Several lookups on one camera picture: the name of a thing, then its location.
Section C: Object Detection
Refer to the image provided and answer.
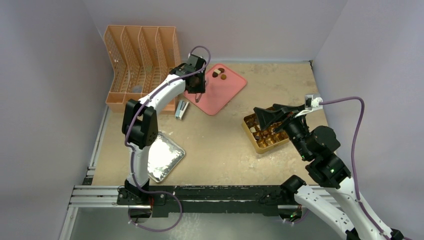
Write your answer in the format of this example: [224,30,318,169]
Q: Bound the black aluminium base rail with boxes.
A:
[67,184,335,220]

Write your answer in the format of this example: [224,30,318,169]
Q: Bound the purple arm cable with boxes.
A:
[124,45,212,233]
[319,96,424,240]

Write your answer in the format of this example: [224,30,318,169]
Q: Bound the orange plastic file organizer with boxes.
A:
[103,25,182,113]

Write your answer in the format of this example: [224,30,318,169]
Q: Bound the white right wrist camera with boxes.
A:
[295,93,323,118]

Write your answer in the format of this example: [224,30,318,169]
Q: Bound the grey blue stapler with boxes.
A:
[174,100,189,120]

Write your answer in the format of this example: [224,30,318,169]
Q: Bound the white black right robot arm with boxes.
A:
[253,101,404,240]

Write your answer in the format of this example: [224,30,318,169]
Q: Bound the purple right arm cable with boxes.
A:
[319,96,424,240]

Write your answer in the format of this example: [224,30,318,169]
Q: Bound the gold chocolate box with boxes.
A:
[241,113,289,154]

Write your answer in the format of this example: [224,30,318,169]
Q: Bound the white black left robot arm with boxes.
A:
[121,54,208,205]

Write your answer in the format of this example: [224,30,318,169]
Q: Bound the pink plastic tray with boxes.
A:
[183,63,247,116]

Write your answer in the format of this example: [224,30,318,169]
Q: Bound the pink tongs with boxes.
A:
[194,93,203,103]

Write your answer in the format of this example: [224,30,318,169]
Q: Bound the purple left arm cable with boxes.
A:
[124,45,212,233]

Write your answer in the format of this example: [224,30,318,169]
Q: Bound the silver foil tray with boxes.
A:
[147,132,186,183]

